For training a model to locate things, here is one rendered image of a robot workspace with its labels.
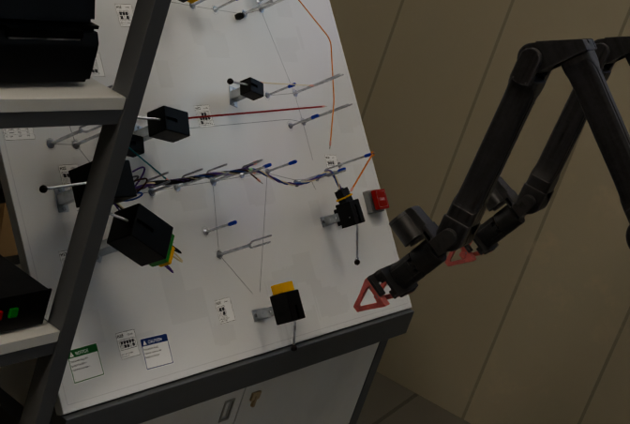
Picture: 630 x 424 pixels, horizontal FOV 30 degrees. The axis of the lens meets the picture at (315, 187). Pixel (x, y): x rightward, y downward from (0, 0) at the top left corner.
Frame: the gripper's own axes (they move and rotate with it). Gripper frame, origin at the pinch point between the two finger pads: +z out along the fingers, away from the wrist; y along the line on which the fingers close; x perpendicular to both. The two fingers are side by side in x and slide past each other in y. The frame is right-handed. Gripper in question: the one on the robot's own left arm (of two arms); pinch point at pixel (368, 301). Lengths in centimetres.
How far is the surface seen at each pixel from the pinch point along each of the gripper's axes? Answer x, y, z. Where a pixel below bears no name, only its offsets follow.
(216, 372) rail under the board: -5.0, 24.9, 23.8
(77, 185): -40, 58, 2
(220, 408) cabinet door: -0.1, 12.4, 37.0
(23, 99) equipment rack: -41, 92, -24
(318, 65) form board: -58, -45, -3
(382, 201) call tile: -22, -49, 6
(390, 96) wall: -75, -192, 44
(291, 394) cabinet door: 4.6, -14.5, 38.2
